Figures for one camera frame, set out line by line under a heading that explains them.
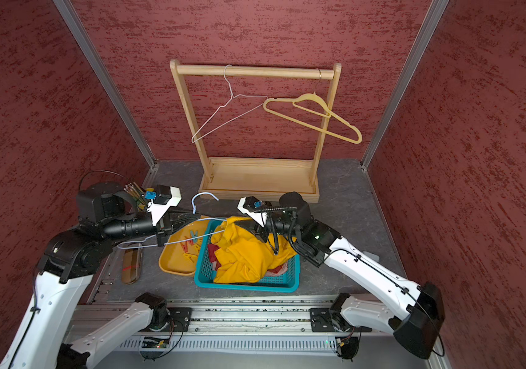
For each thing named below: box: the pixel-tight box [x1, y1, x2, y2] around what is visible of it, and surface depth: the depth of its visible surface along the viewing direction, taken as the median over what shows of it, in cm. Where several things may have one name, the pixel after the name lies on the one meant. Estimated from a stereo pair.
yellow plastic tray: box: [158, 215, 212, 276], surface depth 89 cm
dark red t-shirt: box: [207, 243, 222, 271], surface depth 81 cm
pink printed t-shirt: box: [265, 262, 288, 277], surface depth 83 cm
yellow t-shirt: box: [210, 216, 298, 283], surface depth 74 cm
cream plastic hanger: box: [263, 91, 363, 144], surface depth 80 cm
